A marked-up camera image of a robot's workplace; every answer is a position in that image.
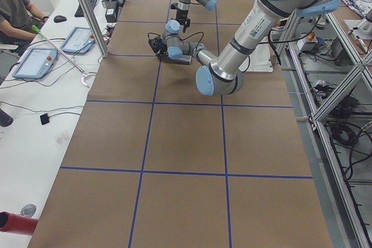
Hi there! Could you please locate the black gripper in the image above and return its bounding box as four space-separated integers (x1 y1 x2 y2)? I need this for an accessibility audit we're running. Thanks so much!
176 9 191 33
156 45 168 60

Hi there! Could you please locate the black computer mouse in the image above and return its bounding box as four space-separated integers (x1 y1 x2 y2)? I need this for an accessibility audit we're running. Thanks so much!
53 15 67 23

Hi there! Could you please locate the aluminium frame post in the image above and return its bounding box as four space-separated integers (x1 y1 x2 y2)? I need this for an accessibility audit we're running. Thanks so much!
78 0 108 58

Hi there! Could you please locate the aluminium frame rail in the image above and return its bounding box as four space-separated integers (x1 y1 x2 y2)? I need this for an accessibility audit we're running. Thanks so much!
277 9 371 247

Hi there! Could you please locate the red cylinder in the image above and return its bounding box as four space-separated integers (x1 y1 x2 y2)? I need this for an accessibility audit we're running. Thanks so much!
1 211 38 235

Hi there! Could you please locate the seated person in grey shirt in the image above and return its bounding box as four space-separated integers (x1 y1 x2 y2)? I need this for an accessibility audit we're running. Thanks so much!
1 0 49 55

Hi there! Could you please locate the far blue teach pendant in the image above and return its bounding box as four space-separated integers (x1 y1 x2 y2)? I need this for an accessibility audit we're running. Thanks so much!
60 27 95 55

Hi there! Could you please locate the black power adapter box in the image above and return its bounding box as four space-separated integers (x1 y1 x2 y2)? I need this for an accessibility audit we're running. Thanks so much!
105 1 119 23

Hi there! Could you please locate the stick with green handle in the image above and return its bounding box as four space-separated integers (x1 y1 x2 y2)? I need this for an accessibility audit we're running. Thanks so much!
31 24 88 76

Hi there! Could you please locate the small black square device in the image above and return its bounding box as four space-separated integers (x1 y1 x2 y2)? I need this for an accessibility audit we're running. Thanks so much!
40 113 50 125

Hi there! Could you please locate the pink towel with grey edge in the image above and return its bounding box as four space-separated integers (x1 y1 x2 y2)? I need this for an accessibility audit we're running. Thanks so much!
157 55 192 65

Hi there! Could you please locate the near blue teach pendant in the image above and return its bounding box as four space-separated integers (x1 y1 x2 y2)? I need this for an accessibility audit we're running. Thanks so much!
12 48 58 79

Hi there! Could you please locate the blue teach pendant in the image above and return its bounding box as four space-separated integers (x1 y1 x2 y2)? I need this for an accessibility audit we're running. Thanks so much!
60 27 95 55
12 48 58 79

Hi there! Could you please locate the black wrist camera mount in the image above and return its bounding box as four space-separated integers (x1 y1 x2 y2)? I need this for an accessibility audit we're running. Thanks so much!
170 2 178 10
148 35 163 53

